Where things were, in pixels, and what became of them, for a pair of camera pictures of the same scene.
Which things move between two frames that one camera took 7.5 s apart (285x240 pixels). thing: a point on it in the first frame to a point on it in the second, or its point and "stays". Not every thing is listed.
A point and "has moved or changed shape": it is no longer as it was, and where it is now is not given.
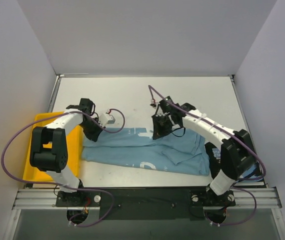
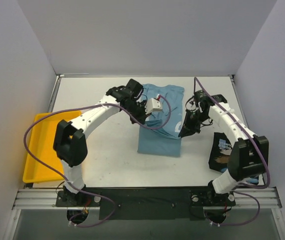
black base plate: (146, 203) stays
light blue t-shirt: (180, 151) has moved or changed shape
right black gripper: (161, 125) to (190, 122)
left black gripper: (92, 131) to (139, 111)
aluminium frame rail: (246, 198) stays
